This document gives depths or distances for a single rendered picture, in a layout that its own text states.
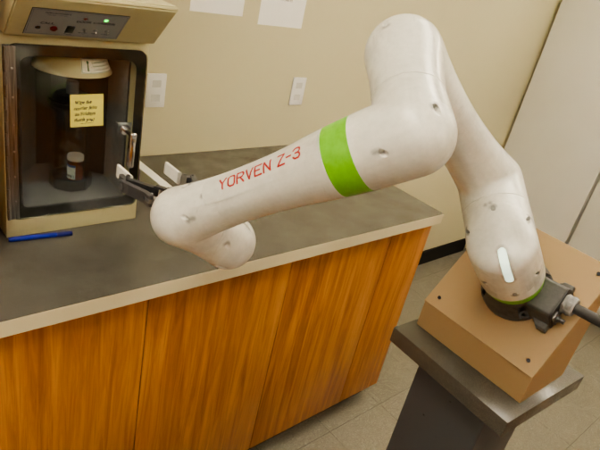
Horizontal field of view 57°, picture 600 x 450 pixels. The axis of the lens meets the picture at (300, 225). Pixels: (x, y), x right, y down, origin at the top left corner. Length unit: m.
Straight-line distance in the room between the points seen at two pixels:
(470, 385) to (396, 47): 0.73
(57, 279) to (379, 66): 0.82
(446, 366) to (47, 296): 0.86
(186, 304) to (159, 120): 0.78
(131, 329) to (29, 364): 0.23
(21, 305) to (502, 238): 0.94
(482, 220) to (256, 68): 1.27
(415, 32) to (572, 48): 2.90
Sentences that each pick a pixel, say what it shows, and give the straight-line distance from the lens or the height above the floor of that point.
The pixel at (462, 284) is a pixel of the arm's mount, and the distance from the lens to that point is 1.33.
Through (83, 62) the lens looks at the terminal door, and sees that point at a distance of 1.34.
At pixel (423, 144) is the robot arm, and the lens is 0.75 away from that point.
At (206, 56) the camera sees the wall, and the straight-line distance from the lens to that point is 2.02.
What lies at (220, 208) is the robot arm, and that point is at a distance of 0.90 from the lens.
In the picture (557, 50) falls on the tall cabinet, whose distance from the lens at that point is 3.77.
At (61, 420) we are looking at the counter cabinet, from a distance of 1.49.
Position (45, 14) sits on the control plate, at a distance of 1.22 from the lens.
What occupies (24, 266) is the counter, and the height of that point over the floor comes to 0.94.
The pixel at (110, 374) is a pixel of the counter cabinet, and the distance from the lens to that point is 1.45.
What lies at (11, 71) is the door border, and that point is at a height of 1.33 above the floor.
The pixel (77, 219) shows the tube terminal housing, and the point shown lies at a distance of 1.49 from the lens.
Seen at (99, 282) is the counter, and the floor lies 0.94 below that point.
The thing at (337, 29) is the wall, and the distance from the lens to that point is 2.37.
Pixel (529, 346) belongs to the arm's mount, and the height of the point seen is 1.05.
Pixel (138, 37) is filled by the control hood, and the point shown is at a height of 1.42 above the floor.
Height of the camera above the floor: 1.67
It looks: 26 degrees down
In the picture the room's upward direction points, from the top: 13 degrees clockwise
